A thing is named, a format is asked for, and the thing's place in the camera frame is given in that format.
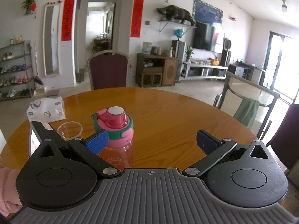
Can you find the pink transparent bottle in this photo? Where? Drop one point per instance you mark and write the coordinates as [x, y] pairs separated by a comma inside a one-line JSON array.
[[119, 156]]

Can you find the short black speaker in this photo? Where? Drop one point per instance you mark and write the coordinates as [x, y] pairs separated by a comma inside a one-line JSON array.
[[226, 58]]

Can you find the white television stand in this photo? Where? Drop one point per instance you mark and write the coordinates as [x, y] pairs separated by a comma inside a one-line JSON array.
[[205, 71]]

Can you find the tall black speaker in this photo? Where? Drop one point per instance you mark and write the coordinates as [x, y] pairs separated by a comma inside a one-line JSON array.
[[179, 51]]

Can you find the tall wall mirror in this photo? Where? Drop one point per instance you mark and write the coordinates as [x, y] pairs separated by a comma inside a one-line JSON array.
[[51, 39]]

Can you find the framed picture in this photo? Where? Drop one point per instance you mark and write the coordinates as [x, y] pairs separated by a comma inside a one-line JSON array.
[[147, 47]]

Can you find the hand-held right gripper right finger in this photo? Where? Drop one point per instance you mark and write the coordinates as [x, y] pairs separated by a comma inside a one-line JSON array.
[[206, 142]]

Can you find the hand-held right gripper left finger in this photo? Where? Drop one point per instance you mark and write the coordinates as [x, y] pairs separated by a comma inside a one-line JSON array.
[[97, 142]]

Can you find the person's left forearm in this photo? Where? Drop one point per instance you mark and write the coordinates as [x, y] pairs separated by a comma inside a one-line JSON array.
[[8, 186]]

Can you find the dark wooden desk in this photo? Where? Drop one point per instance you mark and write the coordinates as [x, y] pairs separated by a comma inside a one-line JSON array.
[[101, 43]]

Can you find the red paper couplet banner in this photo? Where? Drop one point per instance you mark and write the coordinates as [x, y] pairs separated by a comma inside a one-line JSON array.
[[136, 11], [69, 14]]

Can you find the white wall shelf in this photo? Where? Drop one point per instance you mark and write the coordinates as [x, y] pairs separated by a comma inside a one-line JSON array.
[[168, 22]]

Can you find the metal shoe rack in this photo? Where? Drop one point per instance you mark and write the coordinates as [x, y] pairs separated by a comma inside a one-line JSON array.
[[27, 51]]

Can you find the blue globe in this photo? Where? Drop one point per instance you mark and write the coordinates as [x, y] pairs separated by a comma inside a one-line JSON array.
[[179, 33]]

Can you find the black standing fan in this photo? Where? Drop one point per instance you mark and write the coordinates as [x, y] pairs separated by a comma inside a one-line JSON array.
[[227, 43]]

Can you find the dark framed balcony door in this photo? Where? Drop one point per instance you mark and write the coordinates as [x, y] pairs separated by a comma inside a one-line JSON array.
[[271, 58]]

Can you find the maroon padded chair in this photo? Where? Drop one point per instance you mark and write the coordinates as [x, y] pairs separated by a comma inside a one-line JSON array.
[[108, 72]]

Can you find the green cloth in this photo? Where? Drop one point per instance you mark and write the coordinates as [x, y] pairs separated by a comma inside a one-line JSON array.
[[246, 112]]

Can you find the clear plastic cup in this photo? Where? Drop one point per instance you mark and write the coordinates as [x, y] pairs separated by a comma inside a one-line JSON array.
[[70, 130]]

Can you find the brown wooden cabinet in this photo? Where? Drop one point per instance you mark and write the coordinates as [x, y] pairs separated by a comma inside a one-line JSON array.
[[171, 71]]

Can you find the group of assorted shoes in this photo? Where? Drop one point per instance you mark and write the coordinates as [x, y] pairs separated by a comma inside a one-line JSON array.
[[19, 79]]

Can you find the black flat television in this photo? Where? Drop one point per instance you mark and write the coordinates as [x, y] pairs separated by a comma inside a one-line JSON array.
[[203, 36]]

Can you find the grey low cabinet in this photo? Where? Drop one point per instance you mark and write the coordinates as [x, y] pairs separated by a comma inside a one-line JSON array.
[[240, 72]]

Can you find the white jug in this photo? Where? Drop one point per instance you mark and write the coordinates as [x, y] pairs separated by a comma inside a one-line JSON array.
[[171, 52]]

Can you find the small potted plant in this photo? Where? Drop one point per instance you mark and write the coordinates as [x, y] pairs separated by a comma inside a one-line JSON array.
[[188, 52]]

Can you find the blue wall board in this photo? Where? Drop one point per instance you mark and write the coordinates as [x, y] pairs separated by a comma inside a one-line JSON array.
[[206, 10]]

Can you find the ceiling lamp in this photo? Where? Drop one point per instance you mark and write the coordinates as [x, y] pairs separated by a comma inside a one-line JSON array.
[[284, 5]]

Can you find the metal frame chair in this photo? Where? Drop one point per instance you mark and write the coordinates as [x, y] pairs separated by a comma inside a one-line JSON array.
[[224, 98]]

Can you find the white tissue packet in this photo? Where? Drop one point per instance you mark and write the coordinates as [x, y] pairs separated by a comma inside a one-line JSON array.
[[45, 109]]

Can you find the dark purple chair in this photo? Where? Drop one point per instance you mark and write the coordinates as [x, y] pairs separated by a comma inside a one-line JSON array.
[[287, 140]]

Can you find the dark bull statue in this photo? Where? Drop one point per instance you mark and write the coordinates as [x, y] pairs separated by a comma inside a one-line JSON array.
[[177, 12]]

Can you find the green wall plant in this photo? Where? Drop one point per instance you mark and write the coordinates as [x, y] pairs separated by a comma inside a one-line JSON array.
[[29, 1]]

